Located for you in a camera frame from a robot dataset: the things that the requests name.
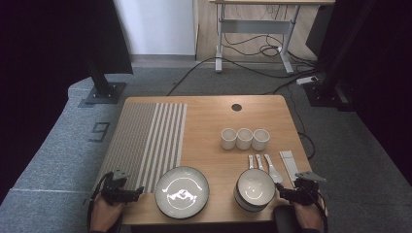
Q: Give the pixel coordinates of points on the white ribbed cup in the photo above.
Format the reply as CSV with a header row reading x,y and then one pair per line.
x,y
228,140
244,140
260,141

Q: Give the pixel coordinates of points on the black padded object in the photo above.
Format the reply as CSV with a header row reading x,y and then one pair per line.
x,y
285,220

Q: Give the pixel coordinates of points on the white power strip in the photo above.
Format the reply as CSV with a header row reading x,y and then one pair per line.
x,y
307,80

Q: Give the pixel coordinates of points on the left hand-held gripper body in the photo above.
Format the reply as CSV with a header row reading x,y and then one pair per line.
x,y
116,191

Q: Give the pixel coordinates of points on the striped woven placemat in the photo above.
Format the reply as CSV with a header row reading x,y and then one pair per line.
x,y
139,139

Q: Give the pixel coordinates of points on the black curtain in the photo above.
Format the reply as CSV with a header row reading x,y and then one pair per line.
x,y
388,64
32,64

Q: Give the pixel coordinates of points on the white-framed background desk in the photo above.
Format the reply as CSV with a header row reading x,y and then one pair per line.
x,y
256,26

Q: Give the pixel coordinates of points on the person's right hand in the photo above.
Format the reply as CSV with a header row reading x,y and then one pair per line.
x,y
309,216

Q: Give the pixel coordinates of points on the black metal stand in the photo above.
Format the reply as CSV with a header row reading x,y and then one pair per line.
x,y
327,93
100,81

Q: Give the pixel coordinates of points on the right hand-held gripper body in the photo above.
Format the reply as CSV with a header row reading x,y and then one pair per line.
x,y
304,192

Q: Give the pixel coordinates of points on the person's left hand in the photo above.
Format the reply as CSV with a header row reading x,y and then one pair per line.
x,y
105,216

